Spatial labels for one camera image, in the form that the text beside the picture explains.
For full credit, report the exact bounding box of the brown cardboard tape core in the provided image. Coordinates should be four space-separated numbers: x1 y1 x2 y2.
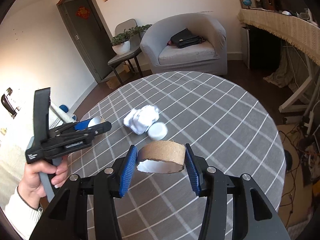
136 141 187 175

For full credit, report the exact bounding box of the grey door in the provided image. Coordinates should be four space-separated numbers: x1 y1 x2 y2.
57 0 115 83

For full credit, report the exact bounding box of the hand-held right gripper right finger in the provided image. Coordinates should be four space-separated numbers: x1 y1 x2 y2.
184 143 292 240

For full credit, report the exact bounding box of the person's left hand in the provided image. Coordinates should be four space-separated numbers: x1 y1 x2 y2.
17 155 69 207

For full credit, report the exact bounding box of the grey dining chair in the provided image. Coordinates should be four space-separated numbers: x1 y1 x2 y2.
107 19 143 84

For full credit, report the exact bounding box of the black silver kettle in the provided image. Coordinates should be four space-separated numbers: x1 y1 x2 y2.
1 87 21 119

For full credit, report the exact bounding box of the beige draped cloth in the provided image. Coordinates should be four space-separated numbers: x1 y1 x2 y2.
264 52 300 88

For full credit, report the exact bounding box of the red door decoration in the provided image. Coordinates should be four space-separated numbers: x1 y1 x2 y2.
76 6 90 20

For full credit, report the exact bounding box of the black bag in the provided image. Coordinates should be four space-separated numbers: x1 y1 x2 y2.
170 28 204 49

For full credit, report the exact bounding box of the beige lace desk cloth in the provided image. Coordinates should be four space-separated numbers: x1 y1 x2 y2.
237 8 320 67

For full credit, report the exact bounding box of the potted plant white pot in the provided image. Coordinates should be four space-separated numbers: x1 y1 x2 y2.
110 24 153 55

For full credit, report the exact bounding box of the cardboard box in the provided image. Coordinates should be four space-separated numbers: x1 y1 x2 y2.
106 65 134 89

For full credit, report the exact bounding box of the white round plastic lid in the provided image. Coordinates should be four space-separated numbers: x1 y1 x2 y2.
88 116 107 128

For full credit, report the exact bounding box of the white desk frame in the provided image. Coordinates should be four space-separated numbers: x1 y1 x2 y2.
279 55 320 113

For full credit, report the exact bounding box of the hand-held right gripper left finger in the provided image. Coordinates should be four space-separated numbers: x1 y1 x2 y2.
29 144 138 240

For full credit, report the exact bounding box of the grey checked tablecloth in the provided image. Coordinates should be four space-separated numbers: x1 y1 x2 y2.
67 72 287 240

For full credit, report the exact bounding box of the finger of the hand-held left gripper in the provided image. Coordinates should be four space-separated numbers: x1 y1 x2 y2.
50 121 112 143
49 120 92 137

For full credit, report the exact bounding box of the person's left forearm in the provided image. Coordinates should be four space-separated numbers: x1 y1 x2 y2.
5 185 44 239

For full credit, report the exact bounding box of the dark wooden box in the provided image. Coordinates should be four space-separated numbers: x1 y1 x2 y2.
259 0 275 11

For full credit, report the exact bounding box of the black cabinet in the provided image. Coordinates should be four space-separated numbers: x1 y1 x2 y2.
240 25 283 70

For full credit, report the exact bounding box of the white round cap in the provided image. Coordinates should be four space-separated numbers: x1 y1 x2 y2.
147 122 168 141

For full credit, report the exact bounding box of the grey armchair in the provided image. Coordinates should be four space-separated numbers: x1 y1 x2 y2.
140 12 228 77

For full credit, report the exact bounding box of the crumpled white paper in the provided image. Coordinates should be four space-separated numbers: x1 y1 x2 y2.
123 105 160 135

